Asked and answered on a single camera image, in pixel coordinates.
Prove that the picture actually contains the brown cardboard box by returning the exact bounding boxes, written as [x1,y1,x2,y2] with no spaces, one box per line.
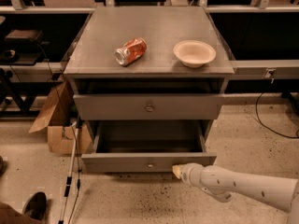
[28,79,93,155]

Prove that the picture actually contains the grey drawer cabinet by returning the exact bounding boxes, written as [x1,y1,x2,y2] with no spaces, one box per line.
[61,5,236,147]

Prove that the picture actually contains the white paper bowl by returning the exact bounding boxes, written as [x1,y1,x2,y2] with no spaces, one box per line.
[173,40,216,68]

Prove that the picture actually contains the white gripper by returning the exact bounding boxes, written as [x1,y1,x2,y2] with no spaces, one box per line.
[172,163,233,203]

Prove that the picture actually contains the grey drawer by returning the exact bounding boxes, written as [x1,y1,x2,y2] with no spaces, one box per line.
[74,94,224,120]
[81,120,216,173]

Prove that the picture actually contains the black floor cable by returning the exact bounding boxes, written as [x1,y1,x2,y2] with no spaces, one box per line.
[255,92,299,140]

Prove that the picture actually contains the grey top drawer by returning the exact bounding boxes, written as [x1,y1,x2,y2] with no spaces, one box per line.
[74,94,224,120]

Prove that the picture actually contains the black shoe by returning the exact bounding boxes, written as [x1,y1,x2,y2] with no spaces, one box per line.
[22,191,47,221]

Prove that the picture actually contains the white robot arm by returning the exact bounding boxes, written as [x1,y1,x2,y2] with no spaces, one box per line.
[172,163,299,224]

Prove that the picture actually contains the silver telescopic pole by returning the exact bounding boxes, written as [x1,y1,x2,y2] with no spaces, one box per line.
[58,121,79,224]

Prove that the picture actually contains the orange soda can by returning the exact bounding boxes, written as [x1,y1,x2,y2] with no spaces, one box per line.
[115,37,147,66]

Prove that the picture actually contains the black equipment on left shelf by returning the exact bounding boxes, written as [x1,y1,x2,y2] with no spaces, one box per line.
[0,29,50,66]

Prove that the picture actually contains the metal railing frame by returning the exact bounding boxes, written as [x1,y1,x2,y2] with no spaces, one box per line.
[0,0,299,15]

